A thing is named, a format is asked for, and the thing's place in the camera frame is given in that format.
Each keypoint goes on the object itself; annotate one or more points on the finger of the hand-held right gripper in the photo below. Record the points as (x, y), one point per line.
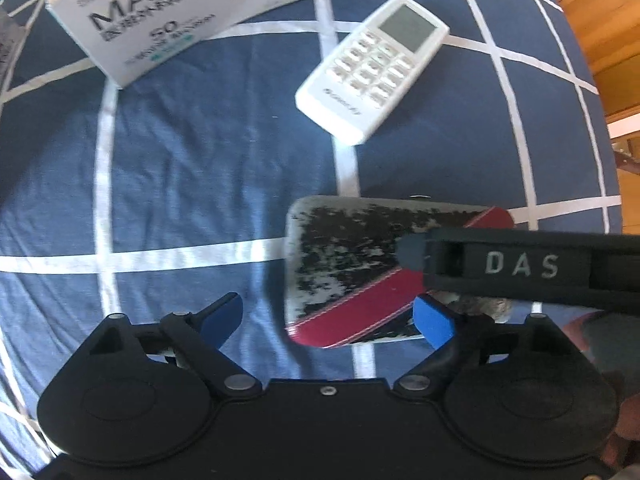
(520, 265)

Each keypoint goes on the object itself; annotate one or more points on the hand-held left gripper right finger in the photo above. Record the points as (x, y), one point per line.
(434, 322)

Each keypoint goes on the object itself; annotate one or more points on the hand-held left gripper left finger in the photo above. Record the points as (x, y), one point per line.
(222, 317)

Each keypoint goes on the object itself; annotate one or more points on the worn black and red wallet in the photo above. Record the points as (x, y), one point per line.
(340, 255)

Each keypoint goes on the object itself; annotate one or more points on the white remote with grey screen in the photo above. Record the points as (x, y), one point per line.
(350, 90)

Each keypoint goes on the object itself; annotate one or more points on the person's right hand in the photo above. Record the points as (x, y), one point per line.
(577, 332)

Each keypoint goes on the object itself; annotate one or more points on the blue checked bedsheet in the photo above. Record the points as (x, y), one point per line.
(175, 185)

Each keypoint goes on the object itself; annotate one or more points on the white face mask box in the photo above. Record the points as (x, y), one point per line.
(150, 25)

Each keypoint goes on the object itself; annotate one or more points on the grey flat object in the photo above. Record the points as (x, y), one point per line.
(10, 45)

